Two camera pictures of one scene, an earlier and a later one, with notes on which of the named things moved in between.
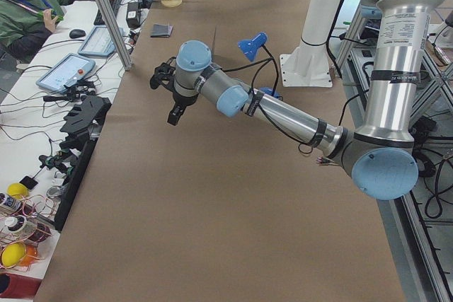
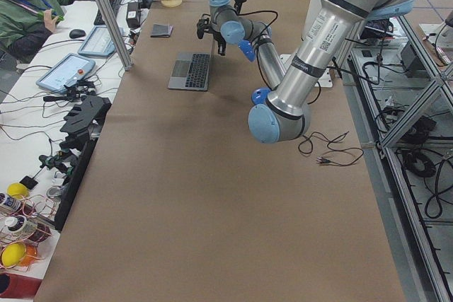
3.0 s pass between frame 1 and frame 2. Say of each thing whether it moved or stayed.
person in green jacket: stayed
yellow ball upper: stayed
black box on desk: stayed
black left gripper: moved
